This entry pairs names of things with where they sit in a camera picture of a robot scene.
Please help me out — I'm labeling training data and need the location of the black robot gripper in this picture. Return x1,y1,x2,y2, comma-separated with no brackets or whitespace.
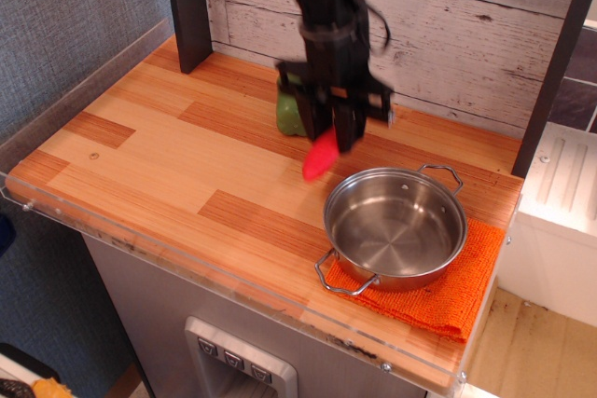
276,15,393,152

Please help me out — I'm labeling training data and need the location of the red handled metal fork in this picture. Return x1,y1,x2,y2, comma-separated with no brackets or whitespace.
302,128,340,182

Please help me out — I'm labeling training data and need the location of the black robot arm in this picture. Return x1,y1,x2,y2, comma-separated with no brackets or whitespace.
276,0,393,153

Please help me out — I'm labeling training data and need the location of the green toy bell pepper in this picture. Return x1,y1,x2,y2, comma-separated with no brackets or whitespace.
276,74,307,137

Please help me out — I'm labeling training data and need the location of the stainless steel pot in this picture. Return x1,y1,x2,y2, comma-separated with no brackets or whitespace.
314,164,468,296

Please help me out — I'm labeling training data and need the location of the clear acrylic edge guard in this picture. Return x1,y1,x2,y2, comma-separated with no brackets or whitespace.
2,167,465,397

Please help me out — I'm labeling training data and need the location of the orange woven cloth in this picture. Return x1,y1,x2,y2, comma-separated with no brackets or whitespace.
334,218,506,343

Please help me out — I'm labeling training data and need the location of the white toy sink unit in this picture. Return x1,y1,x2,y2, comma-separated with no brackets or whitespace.
497,123,596,325

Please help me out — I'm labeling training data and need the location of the grey toy fridge cabinet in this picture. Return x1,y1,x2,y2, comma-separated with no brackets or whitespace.
84,237,426,397

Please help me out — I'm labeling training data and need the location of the yellow object at corner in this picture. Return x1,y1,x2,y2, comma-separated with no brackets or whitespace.
32,377,74,398

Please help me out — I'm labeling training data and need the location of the dark right shelf post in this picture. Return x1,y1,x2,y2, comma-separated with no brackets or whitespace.
511,0,592,178

